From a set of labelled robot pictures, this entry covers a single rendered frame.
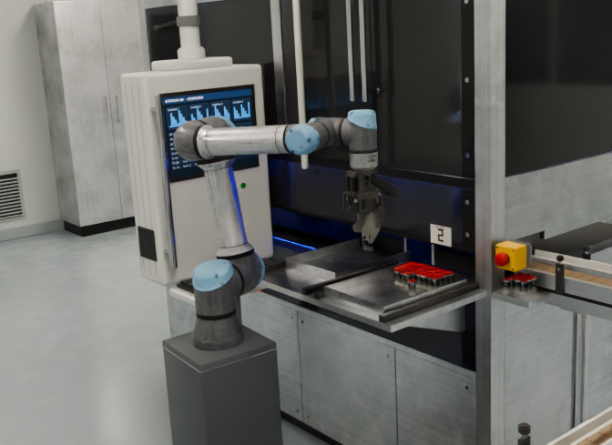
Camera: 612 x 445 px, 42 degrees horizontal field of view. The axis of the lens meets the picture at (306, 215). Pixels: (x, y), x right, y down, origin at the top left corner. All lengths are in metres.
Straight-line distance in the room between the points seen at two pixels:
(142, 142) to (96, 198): 4.43
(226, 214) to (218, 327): 0.33
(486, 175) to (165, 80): 1.14
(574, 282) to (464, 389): 0.51
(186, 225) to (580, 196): 1.35
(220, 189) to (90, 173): 4.87
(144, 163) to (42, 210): 4.77
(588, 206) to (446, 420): 0.85
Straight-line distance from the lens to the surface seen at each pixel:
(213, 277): 2.27
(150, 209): 2.85
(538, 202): 2.56
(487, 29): 2.32
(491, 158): 2.34
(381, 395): 2.94
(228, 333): 2.31
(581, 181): 2.73
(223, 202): 2.36
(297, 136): 2.02
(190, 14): 2.93
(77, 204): 7.17
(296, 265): 2.68
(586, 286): 2.38
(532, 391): 2.74
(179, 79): 2.83
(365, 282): 2.50
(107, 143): 7.22
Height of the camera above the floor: 1.67
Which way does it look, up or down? 13 degrees down
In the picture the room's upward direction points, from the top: 3 degrees counter-clockwise
